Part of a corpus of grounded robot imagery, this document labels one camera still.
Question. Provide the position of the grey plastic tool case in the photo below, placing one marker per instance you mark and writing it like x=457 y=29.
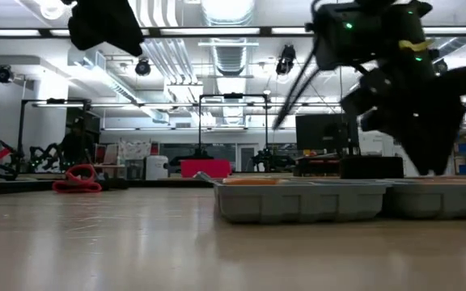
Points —
x=297 y=204

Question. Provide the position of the black background robot arm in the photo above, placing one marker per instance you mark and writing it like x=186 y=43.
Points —
x=275 y=159
x=41 y=157

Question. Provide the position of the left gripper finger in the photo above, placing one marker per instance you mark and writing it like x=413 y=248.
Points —
x=103 y=22

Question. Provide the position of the red storage crate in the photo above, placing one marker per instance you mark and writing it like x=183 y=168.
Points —
x=100 y=153

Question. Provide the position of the yellow tag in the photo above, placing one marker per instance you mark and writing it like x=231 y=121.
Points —
x=415 y=45

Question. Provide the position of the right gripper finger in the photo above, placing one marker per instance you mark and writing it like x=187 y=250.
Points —
x=368 y=97
x=431 y=137

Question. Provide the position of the red plastic bin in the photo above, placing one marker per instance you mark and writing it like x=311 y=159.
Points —
x=205 y=167

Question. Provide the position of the white canister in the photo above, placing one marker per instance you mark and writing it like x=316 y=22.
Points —
x=157 y=166

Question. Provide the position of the black aluminium table frame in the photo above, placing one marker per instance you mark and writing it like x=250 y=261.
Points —
x=14 y=186

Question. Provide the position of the black box on table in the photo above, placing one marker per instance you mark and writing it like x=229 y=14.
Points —
x=372 y=167

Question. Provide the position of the black computer monitor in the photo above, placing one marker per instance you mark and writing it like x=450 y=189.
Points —
x=322 y=133

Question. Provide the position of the black rig frame with light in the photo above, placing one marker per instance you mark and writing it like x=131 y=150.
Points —
x=22 y=129

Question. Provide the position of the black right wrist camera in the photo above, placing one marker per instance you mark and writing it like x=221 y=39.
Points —
x=338 y=36

